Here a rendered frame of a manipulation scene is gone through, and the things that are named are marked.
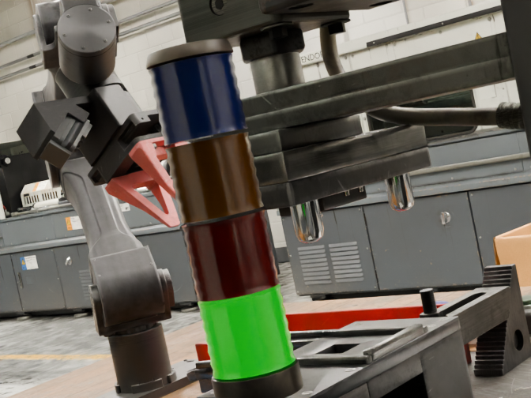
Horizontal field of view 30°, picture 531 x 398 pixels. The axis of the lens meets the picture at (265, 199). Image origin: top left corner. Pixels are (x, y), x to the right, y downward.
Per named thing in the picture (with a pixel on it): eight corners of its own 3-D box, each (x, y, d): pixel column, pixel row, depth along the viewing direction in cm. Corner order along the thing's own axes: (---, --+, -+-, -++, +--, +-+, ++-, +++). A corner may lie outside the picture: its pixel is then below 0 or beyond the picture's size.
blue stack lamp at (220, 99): (204, 138, 47) (190, 68, 46) (265, 125, 44) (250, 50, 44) (146, 149, 44) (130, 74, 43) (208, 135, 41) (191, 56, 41)
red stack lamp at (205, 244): (235, 283, 47) (220, 214, 47) (296, 277, 44) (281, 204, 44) (178, 303, 44) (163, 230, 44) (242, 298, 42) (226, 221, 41)
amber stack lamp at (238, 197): (219, 211, 47) (205, 141, 47) (280, 201, 44) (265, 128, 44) (163, 227, 44) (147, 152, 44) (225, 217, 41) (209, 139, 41)
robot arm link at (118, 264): (163, 283, 106) (99, 121, 130) (101, 298, 104) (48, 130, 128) (166, 324, 110) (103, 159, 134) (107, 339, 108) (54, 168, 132)
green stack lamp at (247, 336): (250, 354, 47) (235, 287, 47) (312, 353, 45) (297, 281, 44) (195, 379, 44) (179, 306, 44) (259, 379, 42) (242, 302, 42)
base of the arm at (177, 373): (215, 301, 117) (174, 304, 121) (85, 349, 102) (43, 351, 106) (228, 366, 117) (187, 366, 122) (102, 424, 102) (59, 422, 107)
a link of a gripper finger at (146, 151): (178, 199, 95) (126, 125, 98) (144, 242, 99) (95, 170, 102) (224, 186, 100) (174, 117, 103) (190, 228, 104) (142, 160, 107)
